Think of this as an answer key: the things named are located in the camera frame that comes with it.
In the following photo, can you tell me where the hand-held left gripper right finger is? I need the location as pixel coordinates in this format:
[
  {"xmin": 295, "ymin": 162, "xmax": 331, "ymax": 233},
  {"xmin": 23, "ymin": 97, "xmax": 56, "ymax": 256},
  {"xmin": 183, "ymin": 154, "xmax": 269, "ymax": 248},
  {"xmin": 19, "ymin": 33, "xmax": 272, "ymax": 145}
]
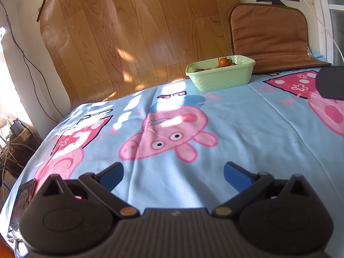
[{"xmin": 212, "ymin": 161, "xmax": 319, "ymax": 218}]

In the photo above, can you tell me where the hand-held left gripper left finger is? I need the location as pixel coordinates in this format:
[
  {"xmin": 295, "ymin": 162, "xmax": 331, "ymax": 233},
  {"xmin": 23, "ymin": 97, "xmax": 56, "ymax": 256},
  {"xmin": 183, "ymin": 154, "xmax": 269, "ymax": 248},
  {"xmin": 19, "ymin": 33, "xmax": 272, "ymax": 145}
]
[{"xmin": 35, "ymin": 162, "xmax": 141, "ymax": 218}]

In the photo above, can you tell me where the light green plastic basket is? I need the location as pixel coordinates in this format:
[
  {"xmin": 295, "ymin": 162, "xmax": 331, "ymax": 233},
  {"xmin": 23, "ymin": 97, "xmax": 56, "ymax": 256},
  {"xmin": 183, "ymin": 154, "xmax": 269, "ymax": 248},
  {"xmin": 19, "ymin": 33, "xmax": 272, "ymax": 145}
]
[{"xmin": 185, "ymin": 55, "xmax": 256, "ymax": 92}]

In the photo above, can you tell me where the orange tomato with green stem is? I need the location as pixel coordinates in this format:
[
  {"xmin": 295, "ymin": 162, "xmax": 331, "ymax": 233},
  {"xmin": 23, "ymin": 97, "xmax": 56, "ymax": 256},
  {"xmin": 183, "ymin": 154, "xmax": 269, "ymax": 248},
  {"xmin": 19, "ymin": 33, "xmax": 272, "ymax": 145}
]
[{"xmin": 217, "ymin": 56, "xmax": 237, "ymax": 68}]

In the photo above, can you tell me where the blue cartoon pig printed blanket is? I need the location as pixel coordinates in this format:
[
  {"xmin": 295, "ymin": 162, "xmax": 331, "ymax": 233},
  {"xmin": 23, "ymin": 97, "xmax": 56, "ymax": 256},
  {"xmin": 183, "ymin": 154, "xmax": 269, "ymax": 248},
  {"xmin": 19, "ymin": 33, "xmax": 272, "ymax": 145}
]
[{"xmin": 7, "ymin": 64, "xmax": 344, "ymax": 248}]

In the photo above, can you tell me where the brown seat cushion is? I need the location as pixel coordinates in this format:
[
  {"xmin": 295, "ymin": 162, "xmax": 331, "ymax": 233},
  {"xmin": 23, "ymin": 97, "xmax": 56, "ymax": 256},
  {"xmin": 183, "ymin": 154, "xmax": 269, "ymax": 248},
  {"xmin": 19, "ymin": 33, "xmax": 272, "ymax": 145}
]
[{"xmin": 227, "ymin": 3, "xmax": 333, "ymax": 75}]

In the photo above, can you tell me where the smartphone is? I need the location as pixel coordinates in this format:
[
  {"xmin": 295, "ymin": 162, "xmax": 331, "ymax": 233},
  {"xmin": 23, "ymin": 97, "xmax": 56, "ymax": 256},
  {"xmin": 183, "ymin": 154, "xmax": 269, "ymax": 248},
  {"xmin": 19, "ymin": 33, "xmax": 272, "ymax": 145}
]
[{"xmin": 9, "ymin": 179, "xmax": 37, "ymax": 241}]

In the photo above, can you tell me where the wood pattern vinyl mat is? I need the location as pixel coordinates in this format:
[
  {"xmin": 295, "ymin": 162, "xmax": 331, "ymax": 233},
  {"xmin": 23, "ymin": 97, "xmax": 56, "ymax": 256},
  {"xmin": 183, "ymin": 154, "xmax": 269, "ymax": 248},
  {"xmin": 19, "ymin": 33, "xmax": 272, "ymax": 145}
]
[{"xmin": 36, "ymin": 0, "xmax": 241, "ymax": 106}]

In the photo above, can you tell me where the white window frame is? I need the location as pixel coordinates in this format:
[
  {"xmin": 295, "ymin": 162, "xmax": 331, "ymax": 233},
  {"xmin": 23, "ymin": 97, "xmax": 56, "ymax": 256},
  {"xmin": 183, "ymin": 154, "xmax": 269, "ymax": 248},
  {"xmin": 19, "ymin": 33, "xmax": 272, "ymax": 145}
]
[{"xmin": 314, "ymin": 0, "xmax": 344, "ymax": 65}]

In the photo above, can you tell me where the white cable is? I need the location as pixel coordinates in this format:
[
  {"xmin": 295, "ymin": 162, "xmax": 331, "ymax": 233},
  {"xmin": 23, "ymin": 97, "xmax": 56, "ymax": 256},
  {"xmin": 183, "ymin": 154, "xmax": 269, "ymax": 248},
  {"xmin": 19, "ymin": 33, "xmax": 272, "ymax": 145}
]
[{"xmin": 284, "ymin": 0, "xmax": 344, "ymax": 60}]

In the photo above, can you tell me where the low wooden stand with cables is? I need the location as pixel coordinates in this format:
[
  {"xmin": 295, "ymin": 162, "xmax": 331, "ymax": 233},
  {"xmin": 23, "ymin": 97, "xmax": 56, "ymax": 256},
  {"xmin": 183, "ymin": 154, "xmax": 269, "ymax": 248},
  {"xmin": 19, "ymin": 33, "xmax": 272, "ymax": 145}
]
[{"xmin": 0, "ymin": 117, "xmax": 41, "ymax": 178}]

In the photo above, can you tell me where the thin black cable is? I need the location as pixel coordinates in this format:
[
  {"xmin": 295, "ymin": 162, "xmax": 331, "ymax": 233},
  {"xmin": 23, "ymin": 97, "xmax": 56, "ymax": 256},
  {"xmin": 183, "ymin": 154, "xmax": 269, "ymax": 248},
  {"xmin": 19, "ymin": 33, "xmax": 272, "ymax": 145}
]
[{"xmin": 0, "ymin": 0, "xmax": 63, "ymax": 124}]

